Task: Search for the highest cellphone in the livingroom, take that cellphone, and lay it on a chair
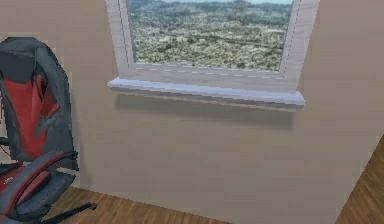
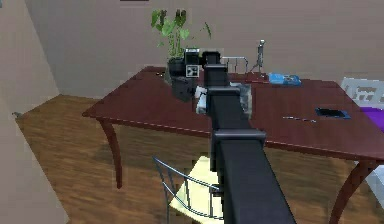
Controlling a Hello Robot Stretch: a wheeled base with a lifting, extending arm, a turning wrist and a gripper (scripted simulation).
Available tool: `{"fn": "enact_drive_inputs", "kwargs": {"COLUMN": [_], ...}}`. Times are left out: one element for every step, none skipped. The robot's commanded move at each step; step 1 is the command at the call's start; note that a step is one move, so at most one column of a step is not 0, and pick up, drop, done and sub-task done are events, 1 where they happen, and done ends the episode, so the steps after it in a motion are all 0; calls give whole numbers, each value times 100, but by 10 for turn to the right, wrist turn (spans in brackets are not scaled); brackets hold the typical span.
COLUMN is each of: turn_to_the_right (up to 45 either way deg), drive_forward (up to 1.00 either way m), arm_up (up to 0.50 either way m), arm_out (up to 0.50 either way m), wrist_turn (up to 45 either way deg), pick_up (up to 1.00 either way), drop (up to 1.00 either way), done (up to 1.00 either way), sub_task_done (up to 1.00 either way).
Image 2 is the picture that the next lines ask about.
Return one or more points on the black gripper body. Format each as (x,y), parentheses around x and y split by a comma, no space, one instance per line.
(183,89)

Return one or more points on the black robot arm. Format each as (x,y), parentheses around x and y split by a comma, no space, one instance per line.
(246,173)

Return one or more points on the grey metal chair yellow seat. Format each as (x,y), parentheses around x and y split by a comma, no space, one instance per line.
(196,191)

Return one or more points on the black cellphone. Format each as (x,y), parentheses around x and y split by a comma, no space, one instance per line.
(332,113)

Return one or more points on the green house plant black pot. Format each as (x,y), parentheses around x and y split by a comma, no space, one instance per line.
(175,68)

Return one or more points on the dark red wooden table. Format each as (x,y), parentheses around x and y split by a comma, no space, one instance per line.
(156,103)

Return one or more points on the grey white box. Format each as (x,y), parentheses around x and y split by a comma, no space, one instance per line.
(246,98)

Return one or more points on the silver statuette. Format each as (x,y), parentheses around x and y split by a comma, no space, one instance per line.
(260,56)

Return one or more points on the blue book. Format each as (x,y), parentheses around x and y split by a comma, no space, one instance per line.
(284,79)

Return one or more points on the grey pen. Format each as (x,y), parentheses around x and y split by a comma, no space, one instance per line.
(299,119)

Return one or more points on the white armchair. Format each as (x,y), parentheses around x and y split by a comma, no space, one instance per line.
(361,91)

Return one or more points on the purple cushion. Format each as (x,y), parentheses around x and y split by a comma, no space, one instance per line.
(375,118)

